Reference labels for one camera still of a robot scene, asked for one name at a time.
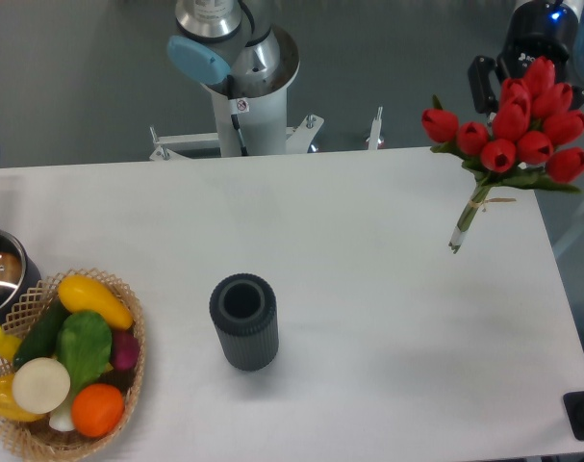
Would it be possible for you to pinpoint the white metal base frame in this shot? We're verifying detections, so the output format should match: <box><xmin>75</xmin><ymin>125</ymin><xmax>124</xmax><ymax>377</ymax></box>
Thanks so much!
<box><xmin>148</xmin><ymin>106</ymin><xmax>385</xmax><ymax>161</ymax></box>

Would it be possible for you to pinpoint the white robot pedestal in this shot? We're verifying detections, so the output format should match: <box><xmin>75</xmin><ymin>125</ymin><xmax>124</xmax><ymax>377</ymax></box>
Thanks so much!
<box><xmin>204</xmin><ymin>84</ymin><xmax>290</xmax><ymax>158</ymax></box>

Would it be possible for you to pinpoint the woven wicker basket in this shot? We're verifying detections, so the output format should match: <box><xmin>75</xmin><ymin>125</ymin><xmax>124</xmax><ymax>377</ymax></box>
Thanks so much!
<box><xmin>0</xmin><ymin>269</ymin><xmax>146</xmax><ymax>461</ymax></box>

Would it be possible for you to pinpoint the green lettuce leaf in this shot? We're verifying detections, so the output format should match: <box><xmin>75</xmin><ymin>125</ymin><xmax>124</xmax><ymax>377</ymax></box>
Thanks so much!
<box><xmin>56</xmin><ymin>311</ymin><xmax>113</xmax><ymax>398</ymax></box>

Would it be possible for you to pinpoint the green cucumber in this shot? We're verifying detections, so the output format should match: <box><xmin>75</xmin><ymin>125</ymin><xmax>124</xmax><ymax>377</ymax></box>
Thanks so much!
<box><xmin>13</xmin><ymin>299</ymin><xmax>69</xmax><ymax>370</ymax></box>

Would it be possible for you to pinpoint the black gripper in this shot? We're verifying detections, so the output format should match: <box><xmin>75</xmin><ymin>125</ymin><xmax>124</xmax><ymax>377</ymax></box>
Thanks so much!
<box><xmin>468</xmin><ymin>1</ymin><xmax>584</xmax><ymax>115</ymax></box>

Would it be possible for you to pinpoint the yellow squash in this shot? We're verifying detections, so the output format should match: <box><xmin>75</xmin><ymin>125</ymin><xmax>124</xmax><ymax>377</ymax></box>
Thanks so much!
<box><xmin>57</xmin><ymin>274</ymin><xmax>134</xmax><ymax>330</ymax></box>

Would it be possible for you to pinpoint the dark grey ribbed vase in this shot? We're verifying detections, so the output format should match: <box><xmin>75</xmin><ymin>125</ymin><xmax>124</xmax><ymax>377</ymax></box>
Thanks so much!
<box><xmin>209</xmin><ymin>273</ymin><xmax>279</xmax><ymax>372</ymax></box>

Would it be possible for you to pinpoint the red tulip bouquet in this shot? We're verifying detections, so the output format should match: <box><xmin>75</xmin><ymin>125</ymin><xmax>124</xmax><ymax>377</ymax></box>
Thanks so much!
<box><xmin>421</xmin><ymin>57</ymin><xmax>584</xmax><ymax>252</ymax></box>

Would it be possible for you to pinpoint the white round onion slice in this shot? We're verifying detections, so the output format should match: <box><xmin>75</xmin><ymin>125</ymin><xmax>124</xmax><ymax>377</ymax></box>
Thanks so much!
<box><xmin>12</xmin><ymin>357</ymin><xmax>70</xmax><ymax>414</ymax></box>

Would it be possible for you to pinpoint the yellow banana tip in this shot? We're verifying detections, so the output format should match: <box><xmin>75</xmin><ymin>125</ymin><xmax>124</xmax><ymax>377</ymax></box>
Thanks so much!
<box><xmin>0</xmin><ymin>325</ymin><xmax>22</xmax><ymax>362</ymax></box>

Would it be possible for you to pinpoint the black cable on pedestal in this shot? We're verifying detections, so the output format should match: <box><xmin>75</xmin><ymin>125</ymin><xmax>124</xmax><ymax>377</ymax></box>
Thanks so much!
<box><xmin>226</xmin><ymin>74</ymin><xmax>249</xmax><ymax>157</ymax></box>

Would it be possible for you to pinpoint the purple onion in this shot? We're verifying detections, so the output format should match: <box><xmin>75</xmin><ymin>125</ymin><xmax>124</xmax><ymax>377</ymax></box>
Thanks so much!
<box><xmin>110</xmin><ymin>330</ymin><xmax>140</xmax><ymax>371</ymax></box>

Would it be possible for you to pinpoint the yellow bell pepper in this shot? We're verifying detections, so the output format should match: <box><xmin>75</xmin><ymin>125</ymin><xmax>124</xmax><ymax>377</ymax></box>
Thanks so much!
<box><xmin>0</xmin><ymin>373</ymin><xmax>45</xmax><ymax>423</ymax></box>

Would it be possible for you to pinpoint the orange fruit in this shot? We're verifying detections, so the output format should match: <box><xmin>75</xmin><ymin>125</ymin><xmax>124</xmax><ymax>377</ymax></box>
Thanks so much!
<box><xmin>71</xmin><ymin>383</ymin><xmax>124</xmax><ymax>438</ymax></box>

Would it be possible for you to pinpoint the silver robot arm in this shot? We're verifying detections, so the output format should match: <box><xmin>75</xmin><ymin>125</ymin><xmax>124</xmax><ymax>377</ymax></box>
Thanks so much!
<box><xmin>167</xmin><ymin>1</ymin><xmax>584</xmax><ymax>115</ymax></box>

